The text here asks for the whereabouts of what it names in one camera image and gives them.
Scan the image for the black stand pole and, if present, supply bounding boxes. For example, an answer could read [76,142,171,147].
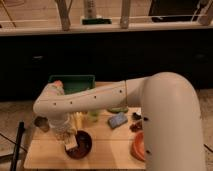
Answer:
[10,122,25,171]

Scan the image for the black monitor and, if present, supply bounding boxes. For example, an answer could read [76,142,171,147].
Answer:
[149,0,200,22]

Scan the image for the yellow corn toy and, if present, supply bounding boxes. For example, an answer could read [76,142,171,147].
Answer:
[74,112,83,130]

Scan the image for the blue sponge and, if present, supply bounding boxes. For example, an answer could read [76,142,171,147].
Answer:
[107,112,128,129]

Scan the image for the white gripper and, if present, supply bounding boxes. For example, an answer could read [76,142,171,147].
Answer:
[49,115,76,144]

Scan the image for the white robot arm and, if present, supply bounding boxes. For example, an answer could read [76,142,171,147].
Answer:
[33,72,206,171]

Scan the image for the white eraser block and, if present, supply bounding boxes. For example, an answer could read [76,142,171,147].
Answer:
[64,138,78,150]

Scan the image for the small black toy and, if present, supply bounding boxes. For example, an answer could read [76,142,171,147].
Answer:
[132,112,149,121]

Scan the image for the green round lid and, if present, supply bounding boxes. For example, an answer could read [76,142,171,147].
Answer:
[107,107,129,114]

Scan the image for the orange fruit toy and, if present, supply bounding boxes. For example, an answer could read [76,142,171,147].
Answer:
[54,80,63,88]

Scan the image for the small metal cup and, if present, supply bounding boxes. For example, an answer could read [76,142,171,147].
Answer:
[34,116,50,132]

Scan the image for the green cup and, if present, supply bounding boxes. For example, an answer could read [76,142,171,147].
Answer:
[88,110,99,122]

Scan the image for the green plastic tray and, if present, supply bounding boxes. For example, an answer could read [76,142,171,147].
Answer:
[48,75,95,94]

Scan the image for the brown grape bunch toy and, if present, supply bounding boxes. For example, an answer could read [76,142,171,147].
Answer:
[129,121,142,132]

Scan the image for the orange bowl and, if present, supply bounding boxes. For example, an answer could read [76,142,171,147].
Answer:
[130,131,145,161]

